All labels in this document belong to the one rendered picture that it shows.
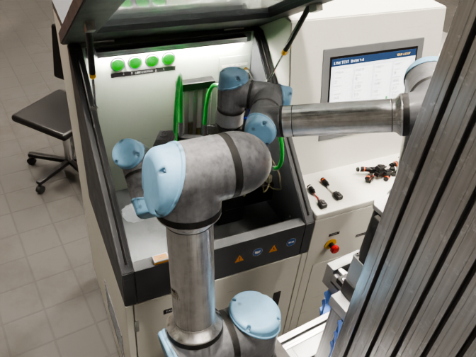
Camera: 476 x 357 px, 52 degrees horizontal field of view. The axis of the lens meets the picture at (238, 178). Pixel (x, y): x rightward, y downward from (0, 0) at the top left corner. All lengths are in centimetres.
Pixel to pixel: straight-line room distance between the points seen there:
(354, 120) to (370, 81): 87
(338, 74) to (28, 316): 189
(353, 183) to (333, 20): 62
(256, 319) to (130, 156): 47
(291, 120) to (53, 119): 226
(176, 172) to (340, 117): 47
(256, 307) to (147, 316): 73
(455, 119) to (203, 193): 38
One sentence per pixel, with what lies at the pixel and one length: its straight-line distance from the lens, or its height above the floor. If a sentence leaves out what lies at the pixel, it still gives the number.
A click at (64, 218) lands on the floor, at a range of 318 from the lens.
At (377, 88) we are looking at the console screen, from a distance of 199.
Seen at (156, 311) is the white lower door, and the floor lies 72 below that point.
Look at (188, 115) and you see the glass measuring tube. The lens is 189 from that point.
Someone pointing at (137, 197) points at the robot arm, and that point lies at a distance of 117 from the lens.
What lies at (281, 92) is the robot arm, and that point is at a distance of 124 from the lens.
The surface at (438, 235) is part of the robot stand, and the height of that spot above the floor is 165.
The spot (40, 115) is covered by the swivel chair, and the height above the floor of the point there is 48.
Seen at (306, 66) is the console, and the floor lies 140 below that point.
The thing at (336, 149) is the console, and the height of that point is 106.
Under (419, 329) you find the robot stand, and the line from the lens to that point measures 89.
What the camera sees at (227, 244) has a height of 95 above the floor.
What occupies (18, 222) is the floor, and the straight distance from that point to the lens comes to 322.
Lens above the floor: 213
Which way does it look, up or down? 38 degrees down
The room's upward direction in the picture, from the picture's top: 6 degrees clockwise
